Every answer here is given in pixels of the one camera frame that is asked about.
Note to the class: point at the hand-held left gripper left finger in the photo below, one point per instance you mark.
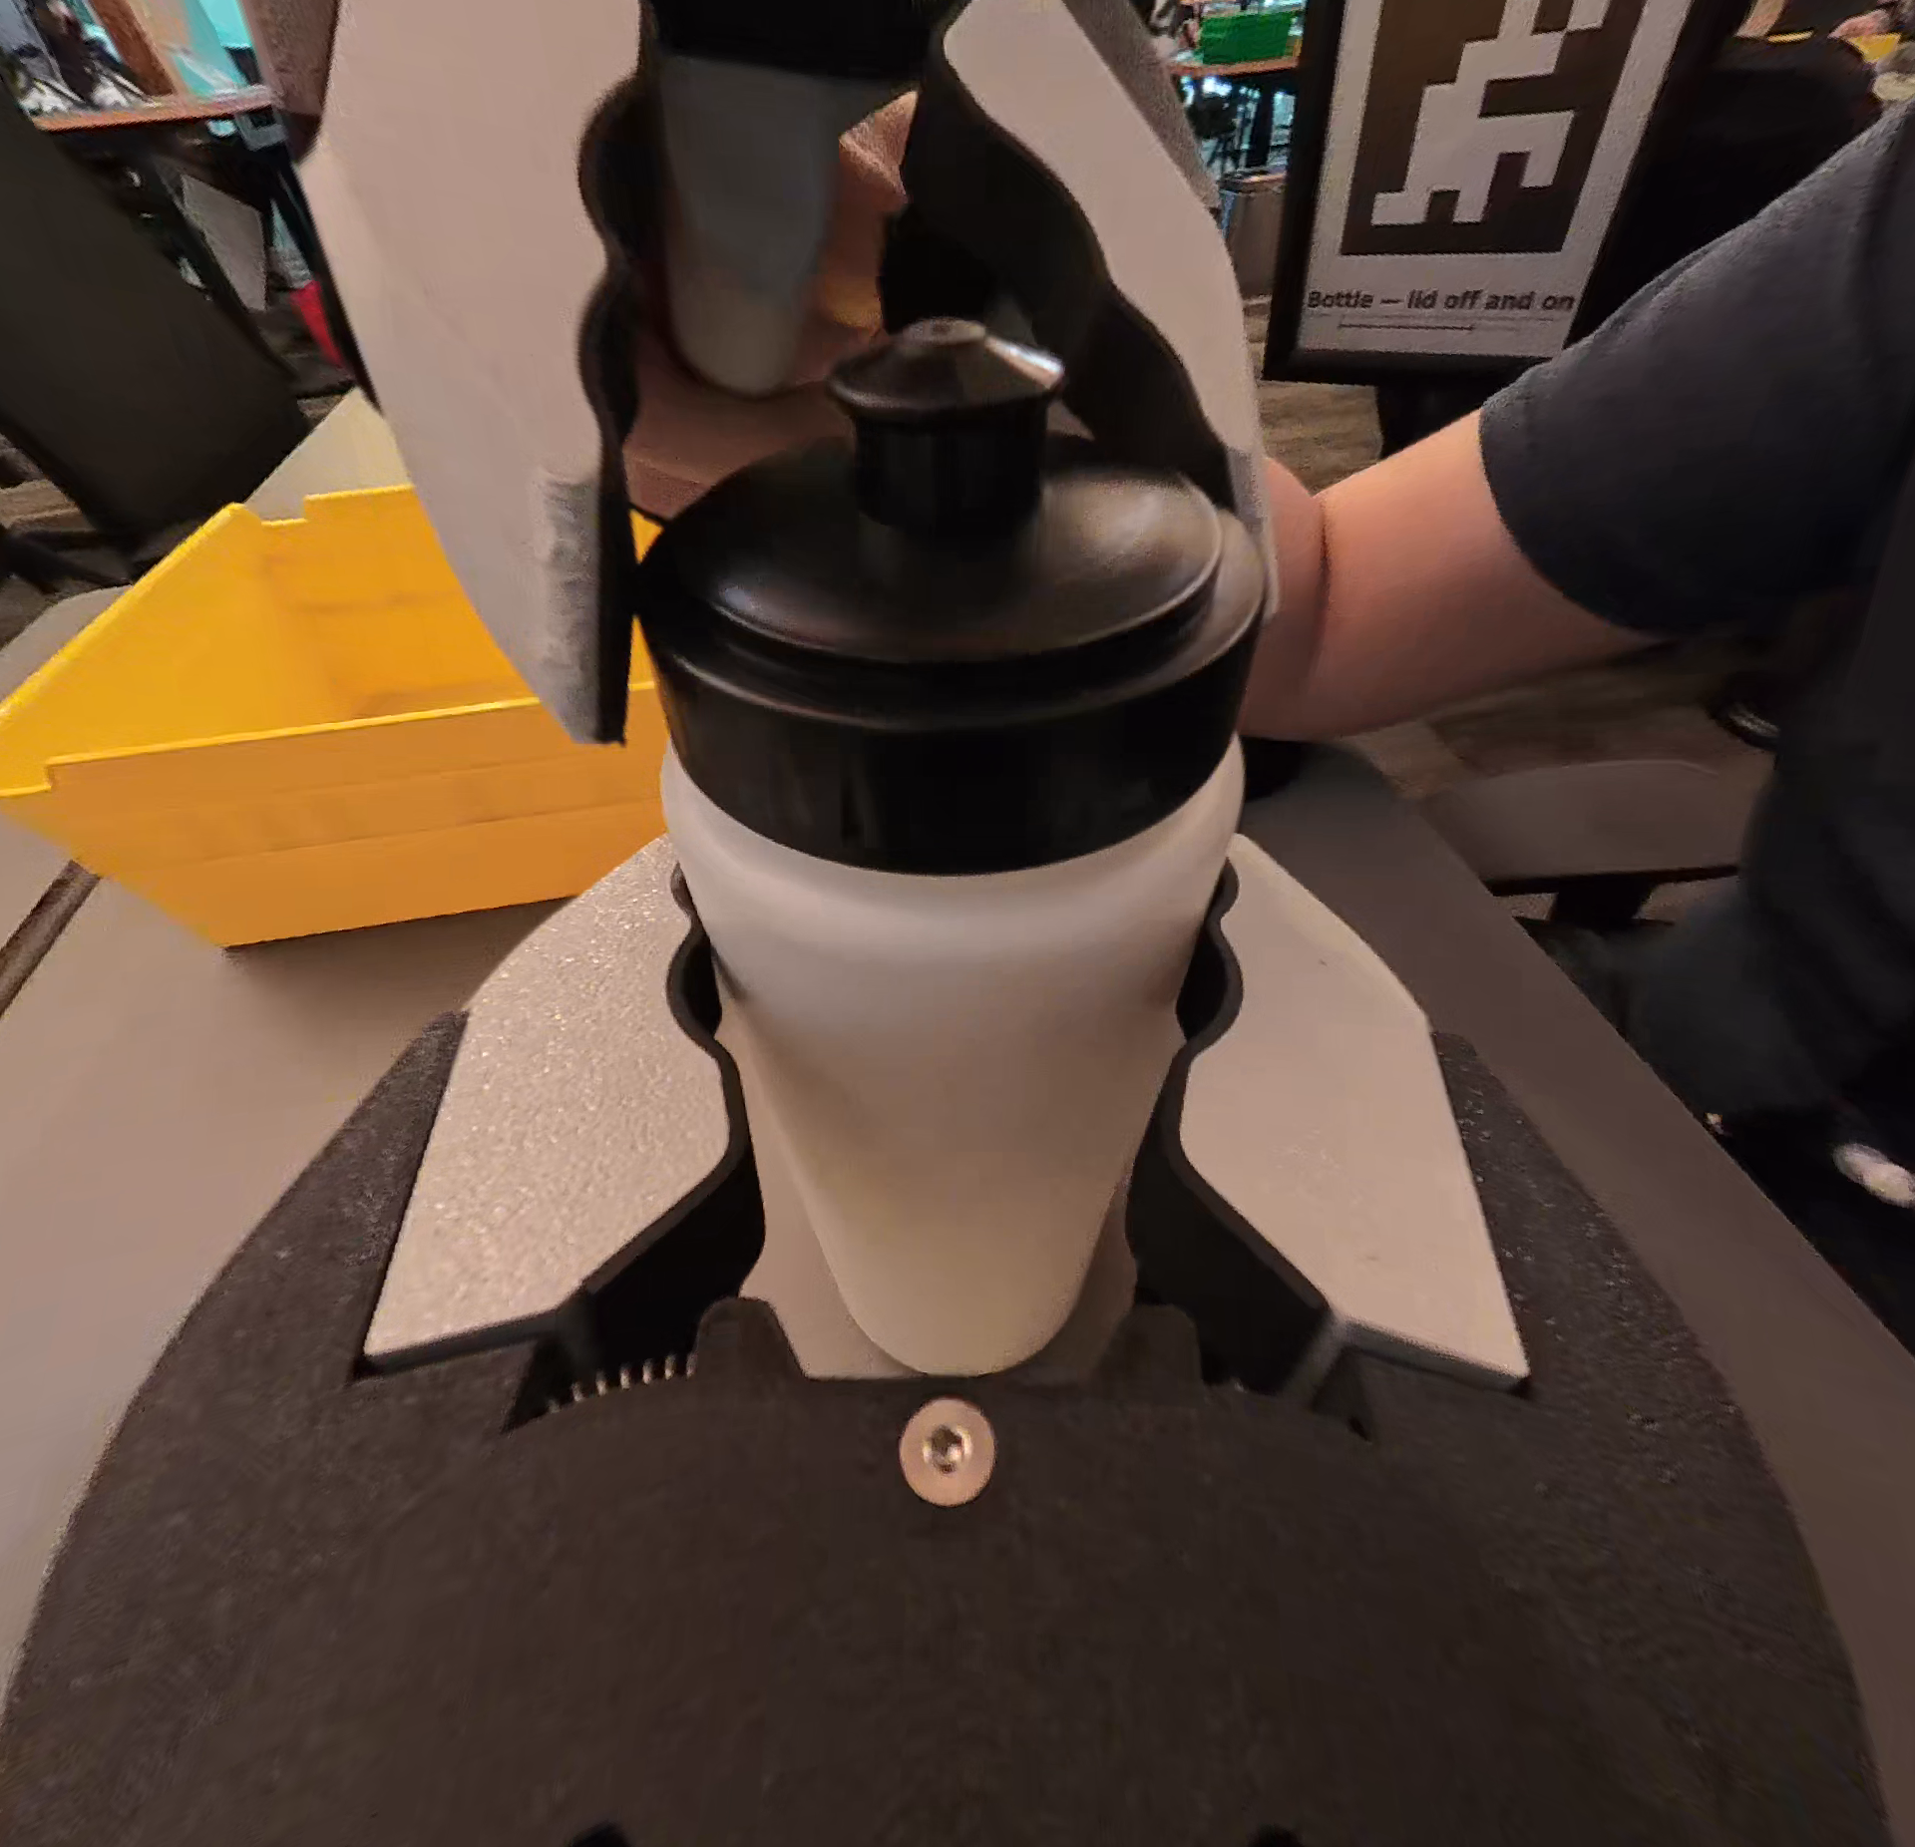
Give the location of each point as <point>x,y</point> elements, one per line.
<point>571,1131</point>

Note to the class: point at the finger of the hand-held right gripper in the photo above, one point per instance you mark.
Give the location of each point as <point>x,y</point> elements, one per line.
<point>449,203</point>
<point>1125,144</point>

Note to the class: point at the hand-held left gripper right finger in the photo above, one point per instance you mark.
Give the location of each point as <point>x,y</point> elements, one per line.
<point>1349,1158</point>

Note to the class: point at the white plastic bottle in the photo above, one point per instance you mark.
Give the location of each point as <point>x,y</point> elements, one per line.
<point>960,1069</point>

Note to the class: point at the yellow plastic bin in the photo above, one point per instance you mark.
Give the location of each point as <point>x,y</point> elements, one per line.
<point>272,742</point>

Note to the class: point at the black bottle lid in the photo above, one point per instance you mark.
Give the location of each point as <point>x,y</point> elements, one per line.
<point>960,650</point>

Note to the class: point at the person's right hand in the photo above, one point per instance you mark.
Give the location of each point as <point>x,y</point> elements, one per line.
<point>734,443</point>

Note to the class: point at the dark board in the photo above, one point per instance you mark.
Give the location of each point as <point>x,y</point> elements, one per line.
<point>121,352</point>

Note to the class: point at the black framed tag sign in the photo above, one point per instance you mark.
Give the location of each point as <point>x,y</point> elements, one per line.
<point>1499,113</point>

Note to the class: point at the grey chair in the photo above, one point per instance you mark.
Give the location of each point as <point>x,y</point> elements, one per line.
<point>1616,816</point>

